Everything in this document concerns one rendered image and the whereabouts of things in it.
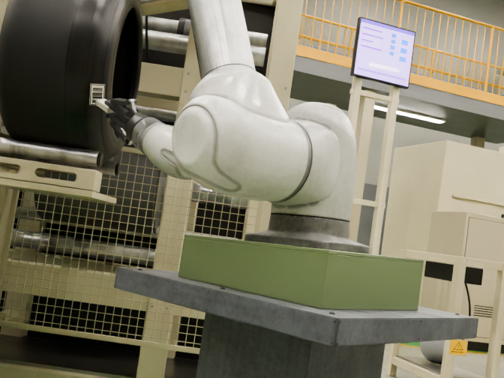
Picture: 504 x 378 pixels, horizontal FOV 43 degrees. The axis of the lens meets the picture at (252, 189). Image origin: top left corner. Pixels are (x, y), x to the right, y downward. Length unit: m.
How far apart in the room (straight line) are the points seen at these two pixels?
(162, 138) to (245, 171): 0.50
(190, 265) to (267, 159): 0.27
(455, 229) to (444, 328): 5.06
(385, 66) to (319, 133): 4.99
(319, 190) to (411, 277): 0.24
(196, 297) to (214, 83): 0.36
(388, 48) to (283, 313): 5.34
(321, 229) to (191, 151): 0.29
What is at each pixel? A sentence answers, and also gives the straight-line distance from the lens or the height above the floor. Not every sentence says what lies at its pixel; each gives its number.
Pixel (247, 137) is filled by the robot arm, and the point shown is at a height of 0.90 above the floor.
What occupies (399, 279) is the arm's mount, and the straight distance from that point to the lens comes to 1.18.
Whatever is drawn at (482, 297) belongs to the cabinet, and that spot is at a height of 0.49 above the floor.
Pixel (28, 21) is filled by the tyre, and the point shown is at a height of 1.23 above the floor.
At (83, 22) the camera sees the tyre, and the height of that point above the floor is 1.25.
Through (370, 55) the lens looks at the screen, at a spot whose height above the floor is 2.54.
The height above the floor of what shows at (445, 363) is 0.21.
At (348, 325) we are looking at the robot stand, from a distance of 0.92.
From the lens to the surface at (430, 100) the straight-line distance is 9.12.
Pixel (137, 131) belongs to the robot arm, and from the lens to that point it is 1.57.
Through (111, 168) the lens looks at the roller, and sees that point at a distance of 2.15.
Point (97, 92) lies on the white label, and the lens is 1.81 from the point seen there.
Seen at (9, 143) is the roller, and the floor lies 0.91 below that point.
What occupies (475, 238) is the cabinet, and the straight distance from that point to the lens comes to 6.20.
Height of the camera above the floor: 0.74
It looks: 4 degrees up
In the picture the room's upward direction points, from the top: 8 degrees clockwise
